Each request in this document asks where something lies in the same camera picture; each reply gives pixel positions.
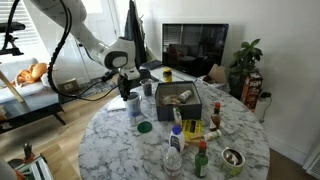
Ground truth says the white folded paper napkin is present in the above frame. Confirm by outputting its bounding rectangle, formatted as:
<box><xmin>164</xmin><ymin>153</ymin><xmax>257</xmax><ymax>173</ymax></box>
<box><xmin>108</xmin><ymin>98</ymin><xmax>126</xmax><ymax>111</ymax></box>

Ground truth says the yellow packet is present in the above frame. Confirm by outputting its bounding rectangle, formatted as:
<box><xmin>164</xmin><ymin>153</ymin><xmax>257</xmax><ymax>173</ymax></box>
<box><xmin>182</xmin><ymin>120</ymin><xmax>202</xmax><ymax>139</ymax></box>

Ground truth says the orange plush toy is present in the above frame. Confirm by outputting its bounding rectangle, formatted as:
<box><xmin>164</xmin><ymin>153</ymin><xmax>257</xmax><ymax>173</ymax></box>
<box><xmin>11</xmin><ymin>63</ymin><xmax>47</xmax><ymax>87</ymax></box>

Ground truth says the flat screen television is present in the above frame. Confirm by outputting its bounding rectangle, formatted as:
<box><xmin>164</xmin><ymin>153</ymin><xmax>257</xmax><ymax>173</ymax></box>
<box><xmin>161</xmin><ymin>23</ymin><xmax>229</xmax><ymax>77</ymax></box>

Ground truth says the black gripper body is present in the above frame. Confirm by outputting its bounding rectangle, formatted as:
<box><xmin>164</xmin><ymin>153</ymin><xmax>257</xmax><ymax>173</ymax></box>
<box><xmin>118</xmin><ymin>67</ymin><xmax>140</xmax><ymax>97</ymax></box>

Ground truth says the open tin can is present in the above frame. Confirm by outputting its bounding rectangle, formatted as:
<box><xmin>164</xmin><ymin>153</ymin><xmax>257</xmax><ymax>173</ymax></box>
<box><xmin>220</xmin><ymin>147</ymin><xmax>246</xmax><ymax>178</ymax></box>

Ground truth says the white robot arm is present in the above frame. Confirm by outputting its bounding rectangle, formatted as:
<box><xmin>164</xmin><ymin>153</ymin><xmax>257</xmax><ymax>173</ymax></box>
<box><xmin>30</xmin><ymin>0</ymin><xmax>140</xmax><ymax>101</ymax></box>

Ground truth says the white tube in box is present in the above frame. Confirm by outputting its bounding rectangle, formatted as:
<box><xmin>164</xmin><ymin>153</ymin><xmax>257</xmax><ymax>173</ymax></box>
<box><xmin>179</xmin><ymin>90</ymin><xmax>192</xmax><ymax>103</ymax></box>

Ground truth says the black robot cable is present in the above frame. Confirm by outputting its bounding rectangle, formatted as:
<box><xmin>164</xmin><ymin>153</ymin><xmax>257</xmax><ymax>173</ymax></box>
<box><xmin>3</xmin><ymin>0</ymin><xmax>121</xmax><ymax>102</ymax></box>

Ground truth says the grey sofa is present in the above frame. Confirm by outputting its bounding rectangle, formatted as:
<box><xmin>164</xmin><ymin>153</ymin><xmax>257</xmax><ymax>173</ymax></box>
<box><xmin>0</xmin><ymin>57</ymin><xmax>68</xmax><ymax>134</ymax></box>

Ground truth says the green glass bottle red cap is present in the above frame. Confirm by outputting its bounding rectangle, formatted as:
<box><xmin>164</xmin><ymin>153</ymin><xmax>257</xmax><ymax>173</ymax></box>
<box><xmin>194</xmin><ymin>141</ymin><xmax>208</xmax><ymax>178</ymax></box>

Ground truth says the clear plastic cup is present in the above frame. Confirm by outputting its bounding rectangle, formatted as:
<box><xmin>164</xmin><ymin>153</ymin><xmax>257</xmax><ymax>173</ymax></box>
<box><xmin>125</xmin><ymin>99</ymin><xmax>141</xmax><ymax>117</ymax></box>

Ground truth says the brown cardboard box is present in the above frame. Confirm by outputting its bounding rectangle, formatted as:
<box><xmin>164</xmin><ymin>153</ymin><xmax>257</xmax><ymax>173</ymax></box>
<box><xmin>208</xmin><ymin>64</ymin><xmax>226</xmax><ymax>83</ymax></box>

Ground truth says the green potted plant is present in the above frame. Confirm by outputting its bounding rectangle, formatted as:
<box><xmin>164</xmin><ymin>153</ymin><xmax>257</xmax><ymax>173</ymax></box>
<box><xmin>228</xmin><ymin>38</ymin><xmax>263</xmax><ymax>99</ymax></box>

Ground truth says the orange snack box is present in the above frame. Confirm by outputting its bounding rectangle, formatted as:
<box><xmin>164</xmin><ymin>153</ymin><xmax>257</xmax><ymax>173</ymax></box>
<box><xmin>241</xmin><ymin>72</ymin><xmax>263</xmax><ymax>112</ymax></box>

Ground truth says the blue cardboard box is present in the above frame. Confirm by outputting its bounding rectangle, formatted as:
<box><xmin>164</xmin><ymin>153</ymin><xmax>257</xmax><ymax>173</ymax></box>
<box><xmin>155</xmin><ymin>81</ymin><xmax>202</xmax><ymax>121</ymax></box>

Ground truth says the hot sauce bottle red cap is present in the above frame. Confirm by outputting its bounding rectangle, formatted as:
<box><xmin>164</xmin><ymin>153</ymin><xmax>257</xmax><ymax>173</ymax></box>
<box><xmin>210</xmin><ymin>102</ymin><xmax>221</xmax><ymax>131</ymax></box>

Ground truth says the white bottle blue cap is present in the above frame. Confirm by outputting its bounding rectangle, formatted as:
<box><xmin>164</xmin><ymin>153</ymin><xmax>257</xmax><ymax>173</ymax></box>
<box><xmin>169</xmin><ymin>125</ymin><xmax>185</xmax><ymax>152</ymax></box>

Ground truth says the clear water bottle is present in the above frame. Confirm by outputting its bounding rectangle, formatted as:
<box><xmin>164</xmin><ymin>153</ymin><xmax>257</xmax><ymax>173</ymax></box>
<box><xmin>164</xmin><ymin>147</ymin><xmax>182</xmax><ymax>178</ymax></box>

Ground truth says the small white spice bottle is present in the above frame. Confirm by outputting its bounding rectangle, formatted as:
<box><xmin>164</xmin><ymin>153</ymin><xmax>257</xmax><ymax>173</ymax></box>
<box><xmin>204</xmin><ymin>130</ymin><xmax>222</xmax><ymax>141</ymax></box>

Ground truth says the green round lid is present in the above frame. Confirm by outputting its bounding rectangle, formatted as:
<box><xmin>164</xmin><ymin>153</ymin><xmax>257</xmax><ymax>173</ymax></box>
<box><xmin>137</xmin><ymin>121</ymin><xmax>152</xmax><ymax>133</ymax></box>

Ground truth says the yellow lid vitamin bottle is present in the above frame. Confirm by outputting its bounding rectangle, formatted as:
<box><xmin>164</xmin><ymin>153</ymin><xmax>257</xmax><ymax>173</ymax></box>
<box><xmin>163</xmin><ymin>68</ymin><xmax>172</xmax><ymax>82</ymax></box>

